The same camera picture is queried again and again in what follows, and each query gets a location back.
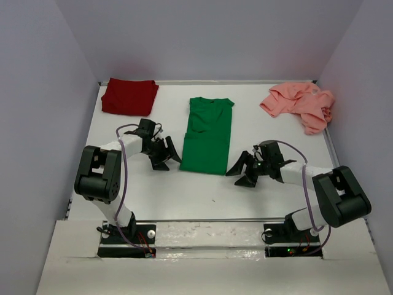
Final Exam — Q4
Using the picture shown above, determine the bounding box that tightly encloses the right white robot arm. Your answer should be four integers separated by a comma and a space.
226, 140, 372, 245

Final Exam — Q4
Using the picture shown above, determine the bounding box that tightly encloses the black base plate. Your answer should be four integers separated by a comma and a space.
96, 222, 157, 259
261, 223, 323, 258

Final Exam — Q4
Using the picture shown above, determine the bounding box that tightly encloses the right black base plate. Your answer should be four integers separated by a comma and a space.
261, 223, 323, 258

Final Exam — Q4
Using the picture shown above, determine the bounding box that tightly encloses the red folded t shirt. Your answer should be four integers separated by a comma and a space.
101, 78, 159, 117

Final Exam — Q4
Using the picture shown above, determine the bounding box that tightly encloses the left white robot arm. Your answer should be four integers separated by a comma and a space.
74, 119, 182, 246

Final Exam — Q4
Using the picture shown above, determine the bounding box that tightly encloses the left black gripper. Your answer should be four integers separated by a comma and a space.
142, 136, 181, 171

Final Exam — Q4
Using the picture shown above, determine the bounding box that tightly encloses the green t shirt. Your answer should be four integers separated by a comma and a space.
180, 97, 234, 175

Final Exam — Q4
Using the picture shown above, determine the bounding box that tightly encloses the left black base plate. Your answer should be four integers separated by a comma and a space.
96, 222, 157, 259

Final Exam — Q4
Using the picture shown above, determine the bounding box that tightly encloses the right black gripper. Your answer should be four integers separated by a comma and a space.
225, 150, 270, 187

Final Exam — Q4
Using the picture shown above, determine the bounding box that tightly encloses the pink crumpled t shirt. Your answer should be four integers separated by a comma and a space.
260, 82, 335, 135

